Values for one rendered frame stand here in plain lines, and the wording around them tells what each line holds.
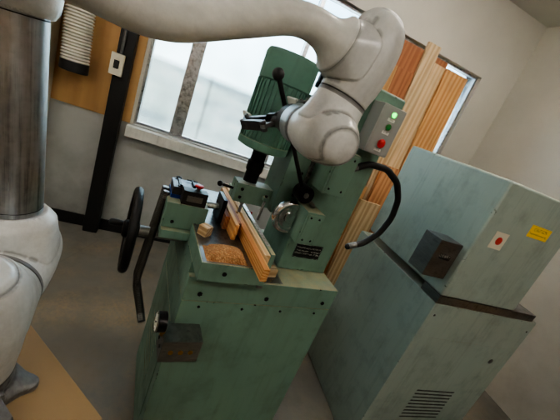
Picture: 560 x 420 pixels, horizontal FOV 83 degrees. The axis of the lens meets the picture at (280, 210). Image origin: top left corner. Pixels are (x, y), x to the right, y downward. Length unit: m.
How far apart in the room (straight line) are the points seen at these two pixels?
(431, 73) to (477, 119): 0.72
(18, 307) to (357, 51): 0.71
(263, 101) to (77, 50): 1.51
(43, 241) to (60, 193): 1.95
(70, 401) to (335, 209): 0.92
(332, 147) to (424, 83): 2.35
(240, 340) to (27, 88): 0.95
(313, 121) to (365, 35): 0.16
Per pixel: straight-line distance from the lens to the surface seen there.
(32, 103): 0.74
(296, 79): 1.02
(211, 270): 0.92
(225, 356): 1.29
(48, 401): 0.88
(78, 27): 2.34
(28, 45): 0.73
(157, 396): 1.37
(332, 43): 0.61
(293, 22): 0.59
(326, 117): 0.58
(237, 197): 1.11
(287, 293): 1.16
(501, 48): 3.45
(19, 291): 0.71
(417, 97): 2.86
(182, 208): 1.07
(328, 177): 1.03
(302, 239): 1.07
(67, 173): 2.70
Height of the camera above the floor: 1.36
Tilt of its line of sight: 18 degrees down
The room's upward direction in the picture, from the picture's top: 22 degrees clockwise
